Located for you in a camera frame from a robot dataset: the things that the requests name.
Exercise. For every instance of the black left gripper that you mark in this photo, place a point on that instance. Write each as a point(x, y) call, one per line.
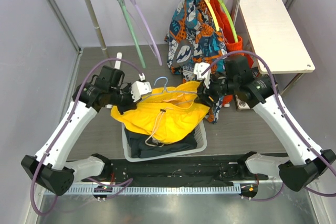
point(131, 104)

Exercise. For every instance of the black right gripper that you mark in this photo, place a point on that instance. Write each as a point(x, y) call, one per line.
point(203, 93)

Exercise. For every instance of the yellow shorts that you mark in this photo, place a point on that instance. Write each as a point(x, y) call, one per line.
point(168, 117)

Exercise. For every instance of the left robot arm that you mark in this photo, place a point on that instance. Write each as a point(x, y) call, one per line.
point(49, 166)

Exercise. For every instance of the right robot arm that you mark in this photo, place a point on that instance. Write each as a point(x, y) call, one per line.
point(305, 160)

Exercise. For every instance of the purple hanger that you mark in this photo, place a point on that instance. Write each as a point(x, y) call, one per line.
point(153, 44)

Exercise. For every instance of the patterned blue orange shorts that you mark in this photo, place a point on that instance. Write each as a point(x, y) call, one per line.
point(192, 38)

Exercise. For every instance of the yellow hanger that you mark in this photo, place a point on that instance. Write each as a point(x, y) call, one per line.
point(209, 7)

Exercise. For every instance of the green notched hanger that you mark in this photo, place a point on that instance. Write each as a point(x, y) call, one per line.
point(131, 30)

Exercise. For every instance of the lime green hanger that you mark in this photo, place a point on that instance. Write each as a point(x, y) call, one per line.
point(231, 24)

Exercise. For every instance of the white plastic laundry basket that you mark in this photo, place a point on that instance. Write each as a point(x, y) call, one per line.
point(200, 136)

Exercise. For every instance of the dark green garment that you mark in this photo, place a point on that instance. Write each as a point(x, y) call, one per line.
point(152, 148)

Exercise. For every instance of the white side table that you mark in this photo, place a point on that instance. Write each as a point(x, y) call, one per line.
point(269, 31)

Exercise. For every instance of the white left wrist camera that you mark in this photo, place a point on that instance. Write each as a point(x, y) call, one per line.
point(140, 88)

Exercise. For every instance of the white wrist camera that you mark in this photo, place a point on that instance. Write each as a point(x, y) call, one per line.
point(202, 72)
point(140, 88)

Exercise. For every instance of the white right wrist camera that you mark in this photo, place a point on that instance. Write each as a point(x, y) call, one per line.
point(202, 72)

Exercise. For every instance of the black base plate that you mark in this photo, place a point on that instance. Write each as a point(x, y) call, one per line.
point(184, 171)

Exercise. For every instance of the perforated metal cable tray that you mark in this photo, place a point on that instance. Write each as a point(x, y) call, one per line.
point(94, 189)

